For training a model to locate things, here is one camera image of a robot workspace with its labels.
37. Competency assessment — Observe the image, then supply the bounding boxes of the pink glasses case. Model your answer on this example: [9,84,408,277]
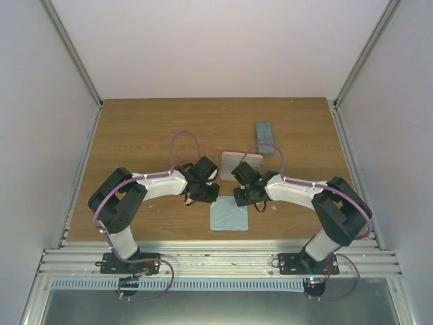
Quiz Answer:
[219,151,264,181]

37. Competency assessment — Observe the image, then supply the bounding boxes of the aluminium corner post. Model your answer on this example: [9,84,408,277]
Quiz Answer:
[332,0,401,110]
[40,0,104,110]

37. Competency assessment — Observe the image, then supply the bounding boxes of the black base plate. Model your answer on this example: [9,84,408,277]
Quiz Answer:
[95,253,161,275]
[270,253,340,276]

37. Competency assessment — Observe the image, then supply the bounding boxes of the light blue cleaning cloth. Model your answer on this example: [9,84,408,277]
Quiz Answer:
[210,196,249,232]

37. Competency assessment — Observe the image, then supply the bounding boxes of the right aluminium corner post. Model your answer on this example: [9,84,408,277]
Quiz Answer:
[332,0,401,110]

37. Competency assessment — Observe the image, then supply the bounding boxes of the grey slotted cable duct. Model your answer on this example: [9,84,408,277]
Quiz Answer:
[51,277,304,293]

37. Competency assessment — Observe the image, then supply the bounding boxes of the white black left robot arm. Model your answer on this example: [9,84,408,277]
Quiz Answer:
[88,156,219,274]

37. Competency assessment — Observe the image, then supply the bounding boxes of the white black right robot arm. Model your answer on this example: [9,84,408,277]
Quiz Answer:
[231,162,373,274]

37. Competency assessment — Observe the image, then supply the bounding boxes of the left aluminium corner post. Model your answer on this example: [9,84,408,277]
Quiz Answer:
[40,0,104,110]

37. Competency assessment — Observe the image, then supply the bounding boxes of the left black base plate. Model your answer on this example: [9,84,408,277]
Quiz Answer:
[95,253,161,275]

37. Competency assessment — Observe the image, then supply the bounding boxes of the aluminium table edge rail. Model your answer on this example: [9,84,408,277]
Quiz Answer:
[37,239,402,278]

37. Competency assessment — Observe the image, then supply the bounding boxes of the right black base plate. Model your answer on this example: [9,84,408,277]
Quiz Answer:
[270,253,340,276]

